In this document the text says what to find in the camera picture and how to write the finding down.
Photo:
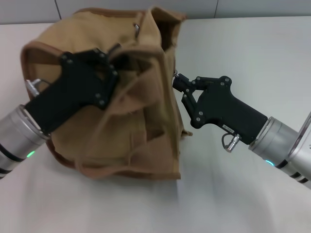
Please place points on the silver metal zipper pull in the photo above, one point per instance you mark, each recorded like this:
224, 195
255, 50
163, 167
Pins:
175, 73

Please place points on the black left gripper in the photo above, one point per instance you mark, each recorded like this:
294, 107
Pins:
73, 92

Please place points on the khaki canvas food bag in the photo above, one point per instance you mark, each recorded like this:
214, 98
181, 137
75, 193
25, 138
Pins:
145, 136

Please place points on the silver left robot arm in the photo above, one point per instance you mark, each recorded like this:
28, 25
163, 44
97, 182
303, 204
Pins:
17, 136

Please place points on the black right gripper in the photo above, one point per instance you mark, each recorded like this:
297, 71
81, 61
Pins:
226, 106

